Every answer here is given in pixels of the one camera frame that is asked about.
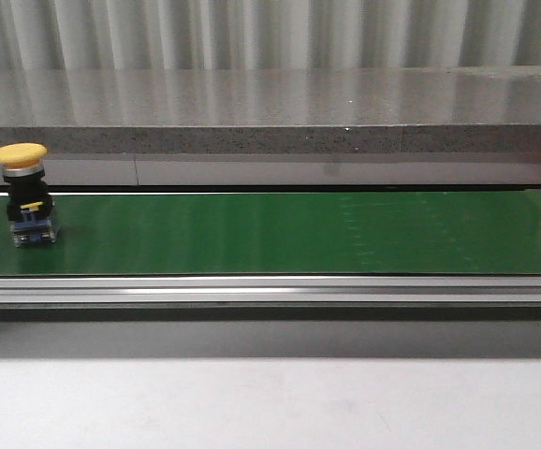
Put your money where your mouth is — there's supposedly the green conveyor belt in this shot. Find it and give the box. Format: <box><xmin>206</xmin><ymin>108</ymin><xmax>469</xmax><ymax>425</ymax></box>
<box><xmin>0</xmin><ymin>190</ymin><xmax>541</xmax><ymax>276</ymax></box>

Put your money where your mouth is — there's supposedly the grey stone counter slab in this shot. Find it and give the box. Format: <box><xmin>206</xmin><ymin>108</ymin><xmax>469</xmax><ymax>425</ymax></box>
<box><xmin>0</xmin><ymin>65</ymin><xmax>541</xmax><ymax>187</ymax></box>

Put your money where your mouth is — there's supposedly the white pleated curtain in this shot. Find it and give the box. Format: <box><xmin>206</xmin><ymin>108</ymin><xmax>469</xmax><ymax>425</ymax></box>
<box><xmin>0</xmin><ymin>1</ymin><xmax>541</xmax><ymax>69</ymax></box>

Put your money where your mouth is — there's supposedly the aluminium conveyor front rail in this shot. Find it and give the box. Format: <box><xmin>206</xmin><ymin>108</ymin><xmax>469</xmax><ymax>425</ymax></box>
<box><xmin>0</xmin><ymin>275</ymin><xmax>541</xmax><ymax>321</ymax></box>

